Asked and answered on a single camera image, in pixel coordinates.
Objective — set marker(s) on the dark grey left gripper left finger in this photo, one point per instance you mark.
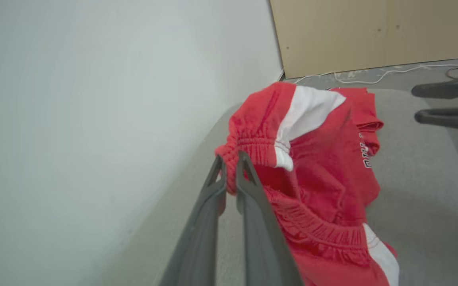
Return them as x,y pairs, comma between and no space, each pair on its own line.
197,254

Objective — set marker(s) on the red shorts with white stripe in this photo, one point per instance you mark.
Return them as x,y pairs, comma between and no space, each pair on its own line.
324,178

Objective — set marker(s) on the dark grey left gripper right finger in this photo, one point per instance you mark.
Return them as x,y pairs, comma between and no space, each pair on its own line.
264,254

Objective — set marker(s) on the beige wooden panel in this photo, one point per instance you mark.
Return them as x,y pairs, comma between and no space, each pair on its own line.
352,31

